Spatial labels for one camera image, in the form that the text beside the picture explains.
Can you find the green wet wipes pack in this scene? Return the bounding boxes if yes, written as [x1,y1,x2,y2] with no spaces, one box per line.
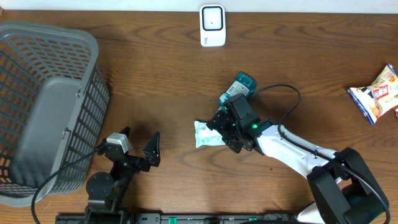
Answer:
[194,121,225,148]

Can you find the teal mouthwash bottle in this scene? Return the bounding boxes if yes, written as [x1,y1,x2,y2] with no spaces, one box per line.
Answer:
[219,72,257,110]

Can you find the large snack bag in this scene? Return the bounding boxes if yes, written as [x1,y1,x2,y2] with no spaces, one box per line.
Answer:
[348,64,397,125]

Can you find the orange chocolate bar wrapper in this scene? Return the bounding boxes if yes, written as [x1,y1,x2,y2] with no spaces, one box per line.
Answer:
[393,106,398,119]

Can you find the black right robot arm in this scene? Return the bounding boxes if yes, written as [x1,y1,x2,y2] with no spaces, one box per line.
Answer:
[207,106,391,223]

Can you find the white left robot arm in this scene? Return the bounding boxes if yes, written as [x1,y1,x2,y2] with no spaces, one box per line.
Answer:
[83,126,160,224]

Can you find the grey plastic shopping basket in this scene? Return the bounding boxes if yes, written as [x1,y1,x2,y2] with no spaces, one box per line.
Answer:
[1,21,109,207]

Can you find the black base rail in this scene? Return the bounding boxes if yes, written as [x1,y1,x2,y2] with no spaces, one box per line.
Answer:
[55,213,298,224]

